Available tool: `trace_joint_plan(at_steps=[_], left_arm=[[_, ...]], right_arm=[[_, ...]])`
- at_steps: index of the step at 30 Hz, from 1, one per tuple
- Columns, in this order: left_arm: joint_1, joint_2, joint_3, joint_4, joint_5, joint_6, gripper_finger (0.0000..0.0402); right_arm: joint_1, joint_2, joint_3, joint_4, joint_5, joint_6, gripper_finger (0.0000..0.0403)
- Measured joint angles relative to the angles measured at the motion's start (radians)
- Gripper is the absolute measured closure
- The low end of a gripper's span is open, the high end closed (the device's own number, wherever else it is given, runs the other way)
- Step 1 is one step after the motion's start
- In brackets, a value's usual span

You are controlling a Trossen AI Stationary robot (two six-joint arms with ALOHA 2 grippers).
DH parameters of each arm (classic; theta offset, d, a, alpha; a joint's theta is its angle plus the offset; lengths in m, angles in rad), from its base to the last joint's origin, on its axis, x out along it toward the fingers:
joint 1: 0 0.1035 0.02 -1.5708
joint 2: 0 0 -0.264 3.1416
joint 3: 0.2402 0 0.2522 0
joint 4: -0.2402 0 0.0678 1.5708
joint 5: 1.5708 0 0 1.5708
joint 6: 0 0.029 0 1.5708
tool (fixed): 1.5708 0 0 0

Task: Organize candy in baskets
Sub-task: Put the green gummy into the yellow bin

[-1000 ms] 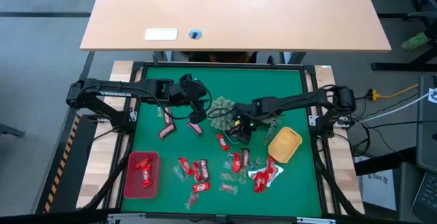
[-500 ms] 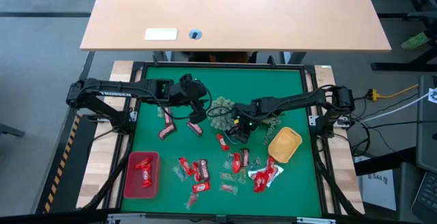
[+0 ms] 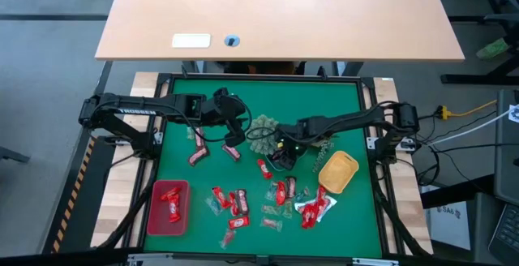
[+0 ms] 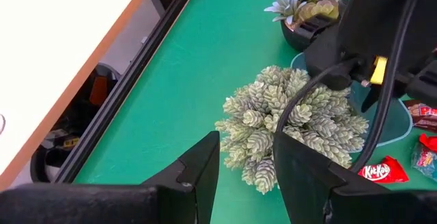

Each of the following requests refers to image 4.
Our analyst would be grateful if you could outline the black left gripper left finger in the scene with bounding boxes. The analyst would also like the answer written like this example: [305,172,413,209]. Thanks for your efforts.
[0,130,221,224]

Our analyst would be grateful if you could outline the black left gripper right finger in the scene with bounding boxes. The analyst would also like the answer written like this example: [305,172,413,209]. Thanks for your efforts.
[272,130,437,224]

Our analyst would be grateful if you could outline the brown peanut candy bar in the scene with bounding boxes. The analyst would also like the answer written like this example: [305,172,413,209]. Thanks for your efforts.
[404,99,437,133]

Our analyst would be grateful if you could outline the mixed succulents in black pot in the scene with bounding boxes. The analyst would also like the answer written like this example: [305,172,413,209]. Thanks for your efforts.
[264,0,356,53]

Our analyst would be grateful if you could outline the red KitKat bar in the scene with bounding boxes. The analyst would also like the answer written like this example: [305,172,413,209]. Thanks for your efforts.
[418,132,437,154]
[357,154,410,185]

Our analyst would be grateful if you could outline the pale succulent in patterned pot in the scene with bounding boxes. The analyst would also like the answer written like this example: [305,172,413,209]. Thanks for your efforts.
[214,64,370,195]

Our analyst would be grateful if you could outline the teal plastic basket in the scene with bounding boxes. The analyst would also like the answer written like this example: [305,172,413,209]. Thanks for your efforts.
[290,51,414,149]

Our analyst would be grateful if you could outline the green table mat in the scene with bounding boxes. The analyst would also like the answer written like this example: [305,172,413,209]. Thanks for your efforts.
[73,0,437,224]

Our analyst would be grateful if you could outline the tan wooden desk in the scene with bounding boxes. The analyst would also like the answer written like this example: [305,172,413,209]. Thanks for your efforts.
[0,0,158,191]

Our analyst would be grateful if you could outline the yellow cable tag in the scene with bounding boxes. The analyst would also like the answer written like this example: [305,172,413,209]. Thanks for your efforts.
[369,55,389,85]

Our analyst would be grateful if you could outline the black cable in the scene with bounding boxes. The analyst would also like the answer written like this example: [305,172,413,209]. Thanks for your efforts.
[275,57,363,135]
[350,0,426,174]

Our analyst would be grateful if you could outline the blue ring candy clear wrapper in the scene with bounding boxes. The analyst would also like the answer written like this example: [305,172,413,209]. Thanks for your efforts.
[410,144,437,183]

